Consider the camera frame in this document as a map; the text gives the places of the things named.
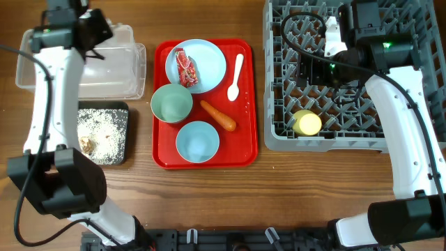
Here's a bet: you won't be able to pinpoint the yellow cup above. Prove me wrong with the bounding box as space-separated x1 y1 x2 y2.
292 109 322 136

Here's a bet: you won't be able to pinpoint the white rice grains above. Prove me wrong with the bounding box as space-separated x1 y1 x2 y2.
76 108 129 165

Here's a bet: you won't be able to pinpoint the red snack wrapper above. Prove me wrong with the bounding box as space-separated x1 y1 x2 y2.
174 47 199 88

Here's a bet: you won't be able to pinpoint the green bowl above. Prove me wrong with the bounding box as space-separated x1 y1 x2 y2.
150 84 194 123

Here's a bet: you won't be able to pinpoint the brown food scrap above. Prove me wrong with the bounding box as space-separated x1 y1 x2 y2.
79 137 95 155

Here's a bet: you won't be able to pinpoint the light blue bowl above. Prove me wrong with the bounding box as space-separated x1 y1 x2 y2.
176 121 220 164

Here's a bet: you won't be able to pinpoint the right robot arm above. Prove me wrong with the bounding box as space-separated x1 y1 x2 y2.
296 1 445 249

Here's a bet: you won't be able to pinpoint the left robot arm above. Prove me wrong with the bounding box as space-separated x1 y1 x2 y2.
7 0 156 250

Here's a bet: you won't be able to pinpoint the grey dishwasher rack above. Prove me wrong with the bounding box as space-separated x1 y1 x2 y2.
263 1 445 153

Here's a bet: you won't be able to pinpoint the black waste tray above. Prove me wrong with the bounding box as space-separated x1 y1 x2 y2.
75 100 131 166

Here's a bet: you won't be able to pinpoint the clear plastic bin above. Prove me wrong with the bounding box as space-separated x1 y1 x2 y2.
38 24 146 100

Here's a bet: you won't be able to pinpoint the white plastic spoon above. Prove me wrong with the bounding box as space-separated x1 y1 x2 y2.
227 54 244 102

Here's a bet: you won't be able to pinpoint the light blue plate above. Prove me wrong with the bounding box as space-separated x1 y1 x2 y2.
165 39 226 94

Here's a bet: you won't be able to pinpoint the orange carrot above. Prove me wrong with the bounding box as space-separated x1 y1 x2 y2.
200 100 236 132

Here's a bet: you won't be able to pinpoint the red serving tray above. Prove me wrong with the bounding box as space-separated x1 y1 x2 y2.
152 38 259 170

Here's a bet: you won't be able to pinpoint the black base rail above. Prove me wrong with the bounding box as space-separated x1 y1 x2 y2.
79 228 391 251

